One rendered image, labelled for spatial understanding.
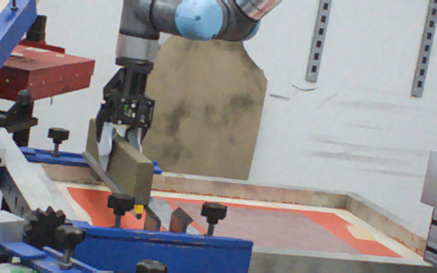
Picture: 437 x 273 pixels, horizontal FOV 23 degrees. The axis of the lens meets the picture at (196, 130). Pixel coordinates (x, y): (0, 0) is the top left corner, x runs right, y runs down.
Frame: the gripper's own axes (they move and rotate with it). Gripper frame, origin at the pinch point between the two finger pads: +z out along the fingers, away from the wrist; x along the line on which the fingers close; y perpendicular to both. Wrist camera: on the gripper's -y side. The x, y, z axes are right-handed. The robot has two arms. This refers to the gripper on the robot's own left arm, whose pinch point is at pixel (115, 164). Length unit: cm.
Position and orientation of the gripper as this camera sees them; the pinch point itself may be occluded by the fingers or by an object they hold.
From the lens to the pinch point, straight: 201.7
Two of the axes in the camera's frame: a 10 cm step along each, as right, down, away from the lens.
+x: 9.4, 1.1, 3.3
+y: 3.0, 1.9, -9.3
